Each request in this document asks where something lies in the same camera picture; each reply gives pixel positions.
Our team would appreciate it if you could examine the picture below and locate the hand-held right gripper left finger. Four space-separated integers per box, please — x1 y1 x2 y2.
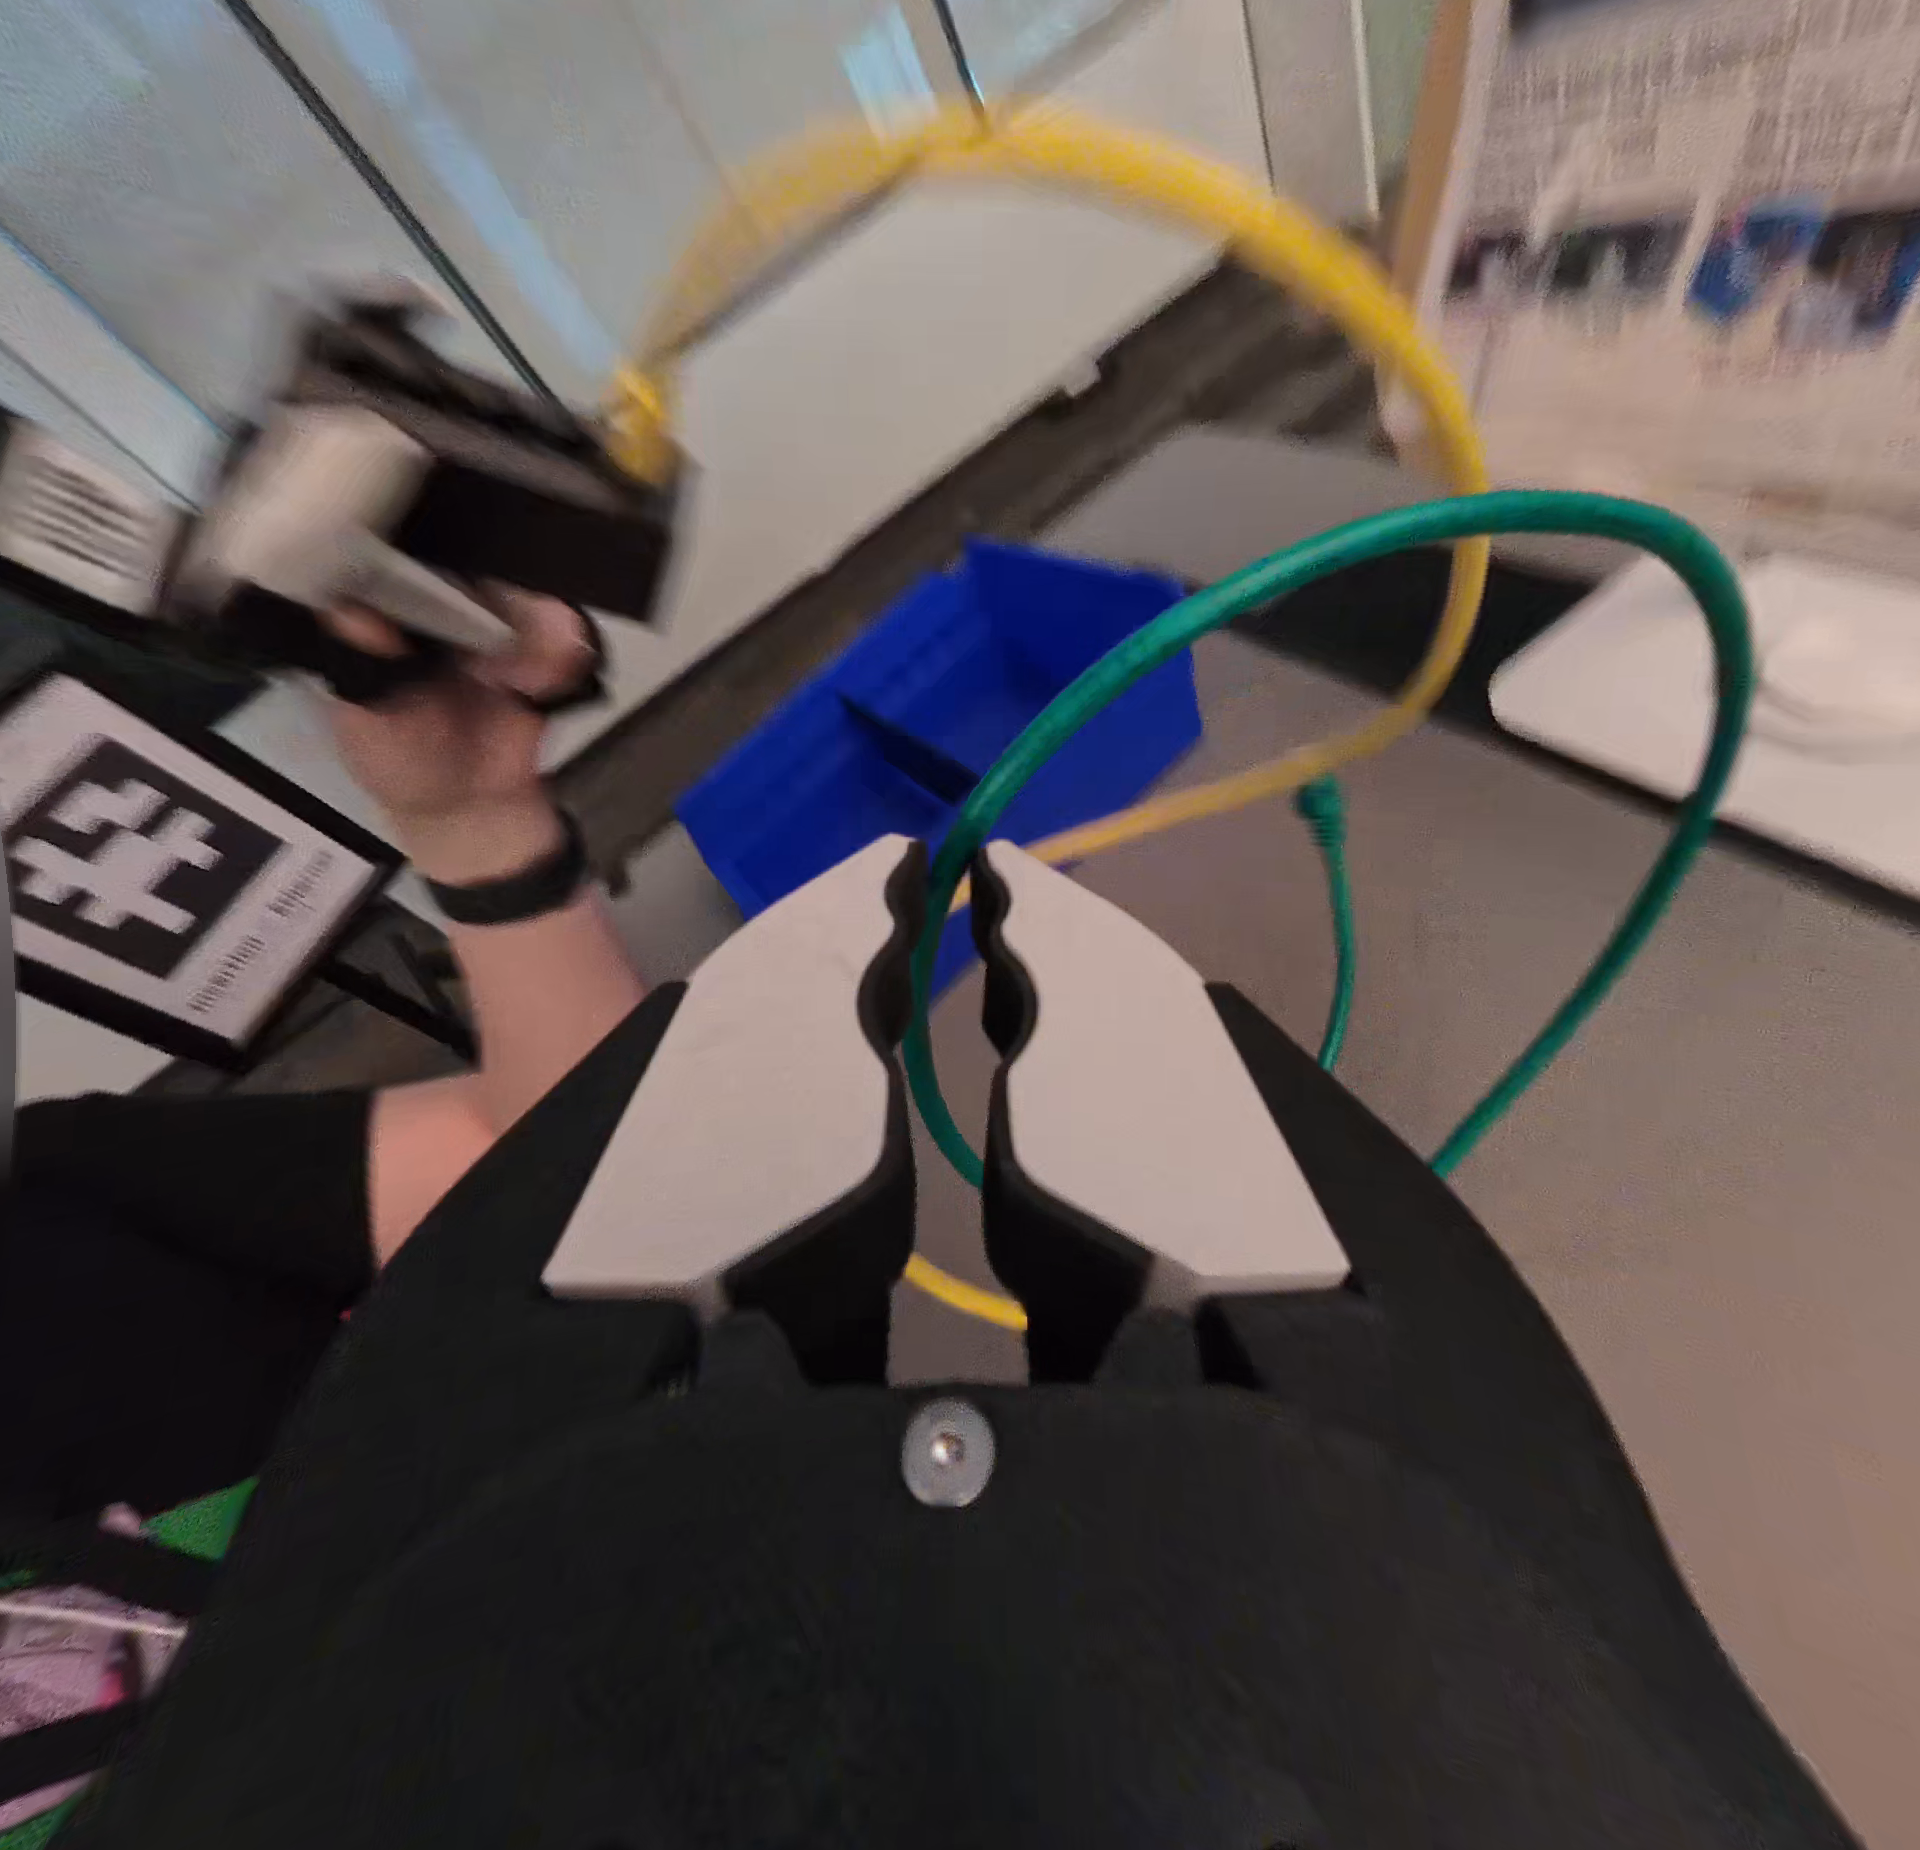
541 836 934 1389

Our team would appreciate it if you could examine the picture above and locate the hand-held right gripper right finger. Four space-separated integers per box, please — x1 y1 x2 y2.
968 844 1356 1386

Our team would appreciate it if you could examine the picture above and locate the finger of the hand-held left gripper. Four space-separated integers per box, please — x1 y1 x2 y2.
172 410 436 608
337 521 519 659

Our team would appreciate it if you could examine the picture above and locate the black network switch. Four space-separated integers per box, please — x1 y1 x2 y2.
290 305 684 626

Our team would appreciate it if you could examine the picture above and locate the green ethernet cable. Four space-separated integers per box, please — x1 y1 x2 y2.
898 490 1758 1195

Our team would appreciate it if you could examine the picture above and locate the yellow ethernet cable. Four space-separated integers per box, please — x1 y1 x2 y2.
602 101 1494 1335

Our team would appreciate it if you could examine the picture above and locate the person's left forearm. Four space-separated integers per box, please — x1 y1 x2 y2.
367 889 662 1269

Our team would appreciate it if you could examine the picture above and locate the person's left hand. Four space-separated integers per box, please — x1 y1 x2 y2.
322 590 602 893

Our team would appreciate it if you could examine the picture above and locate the black wristband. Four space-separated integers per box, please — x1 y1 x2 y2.
425 816 591 925

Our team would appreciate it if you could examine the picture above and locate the blue plastic bin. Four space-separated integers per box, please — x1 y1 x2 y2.
676 539 1204 1004

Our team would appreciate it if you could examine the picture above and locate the white rounded board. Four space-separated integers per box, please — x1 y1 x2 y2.
1489 552 1920 902

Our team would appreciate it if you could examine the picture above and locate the instruction poster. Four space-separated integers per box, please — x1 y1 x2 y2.
1441 0 1920 534

